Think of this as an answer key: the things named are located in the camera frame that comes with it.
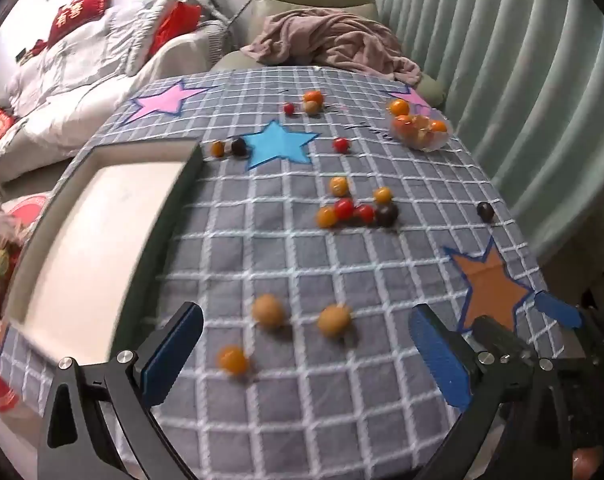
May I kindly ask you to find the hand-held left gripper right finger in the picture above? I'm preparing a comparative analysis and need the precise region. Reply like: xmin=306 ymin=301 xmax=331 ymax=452
xmin=409 ymin=302 xmax=575 ymax=480

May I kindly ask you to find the person's right hand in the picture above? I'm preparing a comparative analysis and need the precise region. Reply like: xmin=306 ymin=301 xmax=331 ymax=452
xmin=573 ymin=449 xmax=604 ymax=480

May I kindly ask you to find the grey checkered star tablecloth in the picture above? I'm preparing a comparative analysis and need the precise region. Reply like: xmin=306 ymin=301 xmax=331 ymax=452
xmin=0 ymin=65 xmax=552 ymax=480

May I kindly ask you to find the pale green curtain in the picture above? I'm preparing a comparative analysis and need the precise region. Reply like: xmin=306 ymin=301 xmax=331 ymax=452
xmin=377 ymin=0 xmax=604 ymax=273

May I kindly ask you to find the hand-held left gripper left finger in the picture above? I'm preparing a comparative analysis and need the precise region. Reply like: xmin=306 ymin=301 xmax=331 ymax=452
xmin=37 ymin=302 xmax=205 ymax=480

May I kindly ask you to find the white duvet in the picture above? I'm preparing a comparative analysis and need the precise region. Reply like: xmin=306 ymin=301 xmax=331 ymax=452
xmin=0 ymin=5 xmax=183 ymax=181

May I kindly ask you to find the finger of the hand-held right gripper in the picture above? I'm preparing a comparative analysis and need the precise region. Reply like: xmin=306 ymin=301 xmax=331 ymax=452
xmin=534 ymin=291 xmax=604 ymax=341
xmin=474 ymin=316 xmax=535 ymax=359

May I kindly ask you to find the plain red cushion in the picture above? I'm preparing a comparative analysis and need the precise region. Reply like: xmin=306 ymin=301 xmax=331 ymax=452
xmin=149 ymin=0 xmax=203 ymax=57

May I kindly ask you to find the red pillow gold print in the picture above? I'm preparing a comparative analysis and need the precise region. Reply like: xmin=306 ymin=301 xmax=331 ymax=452
xmin=47 ymin=0 xmax=118 ymax=47

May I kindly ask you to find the dark green white box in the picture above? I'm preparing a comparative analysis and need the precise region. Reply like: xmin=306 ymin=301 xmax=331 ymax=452
xmin=2 ymin=139 xmax=203 ymax=356

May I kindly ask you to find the pink blanket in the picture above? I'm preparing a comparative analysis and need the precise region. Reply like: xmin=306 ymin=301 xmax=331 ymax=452
xmin=242 ymin=7 xmax=423 ymax=85

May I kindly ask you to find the beige covered sofa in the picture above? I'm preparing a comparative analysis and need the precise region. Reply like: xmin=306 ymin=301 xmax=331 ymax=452
xmin=132 ymin=22 xmax=245 ymax=92

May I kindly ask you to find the clear glass bowl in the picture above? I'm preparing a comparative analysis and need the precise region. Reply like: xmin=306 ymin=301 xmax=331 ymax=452
xmin=389 ymin=107 xmax=453 ymax=152

